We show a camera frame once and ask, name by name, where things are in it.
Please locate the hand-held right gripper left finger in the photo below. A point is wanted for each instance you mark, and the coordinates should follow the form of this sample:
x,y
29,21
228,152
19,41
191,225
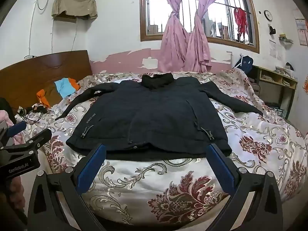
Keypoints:
x,y
91,170

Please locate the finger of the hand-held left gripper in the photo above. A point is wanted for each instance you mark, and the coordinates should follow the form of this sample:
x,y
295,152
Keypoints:
x,y
16,128
39,137

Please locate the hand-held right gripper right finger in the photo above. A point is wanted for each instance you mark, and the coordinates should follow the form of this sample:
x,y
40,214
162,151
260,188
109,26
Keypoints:
x,y
221,170

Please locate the dark navy jacket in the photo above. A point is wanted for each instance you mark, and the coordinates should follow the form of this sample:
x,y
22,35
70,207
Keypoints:
x,y
149,115

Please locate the pink cloth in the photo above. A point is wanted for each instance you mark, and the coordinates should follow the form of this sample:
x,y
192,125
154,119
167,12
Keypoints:
x,y
4,116

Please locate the floral bed cover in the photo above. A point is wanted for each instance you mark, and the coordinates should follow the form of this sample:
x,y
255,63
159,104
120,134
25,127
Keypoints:
x,y
168,185

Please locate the orange and blue cloth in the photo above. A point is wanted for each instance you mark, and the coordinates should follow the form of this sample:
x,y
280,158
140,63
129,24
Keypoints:
x,y
65,87

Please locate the wooden headboard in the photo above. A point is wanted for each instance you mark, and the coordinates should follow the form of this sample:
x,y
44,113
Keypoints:
x,y
36,72

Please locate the wooden shelf desk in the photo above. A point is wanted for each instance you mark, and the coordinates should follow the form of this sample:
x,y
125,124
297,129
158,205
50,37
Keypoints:
x,y
274,79

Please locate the blue backpack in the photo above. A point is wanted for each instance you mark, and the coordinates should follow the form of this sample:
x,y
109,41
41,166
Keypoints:
x,y
245,63

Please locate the pink curtain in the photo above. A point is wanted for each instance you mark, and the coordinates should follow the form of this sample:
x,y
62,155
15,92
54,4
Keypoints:
x,y
173,41
197,43

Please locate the khaki cloth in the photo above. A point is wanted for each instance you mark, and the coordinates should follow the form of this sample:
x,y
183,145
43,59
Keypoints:
x,y
72,2

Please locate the red hanging garment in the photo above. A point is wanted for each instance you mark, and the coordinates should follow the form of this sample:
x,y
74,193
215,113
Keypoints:
x,y
240,19

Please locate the wooden framed window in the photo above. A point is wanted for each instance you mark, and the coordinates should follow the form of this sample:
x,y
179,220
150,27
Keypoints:
x,y
216,12

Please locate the small wall shelf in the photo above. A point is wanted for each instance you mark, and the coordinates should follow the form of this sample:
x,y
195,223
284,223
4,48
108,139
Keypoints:
x,y
285,39

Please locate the black wall object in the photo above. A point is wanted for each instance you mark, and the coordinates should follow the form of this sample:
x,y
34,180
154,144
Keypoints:
x,y
272,30

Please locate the wall calendar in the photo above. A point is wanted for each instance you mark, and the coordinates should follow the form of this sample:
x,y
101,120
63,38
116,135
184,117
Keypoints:
x,y
302,32

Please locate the round wall clock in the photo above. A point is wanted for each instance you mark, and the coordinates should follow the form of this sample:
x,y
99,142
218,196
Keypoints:
x,y
268,15

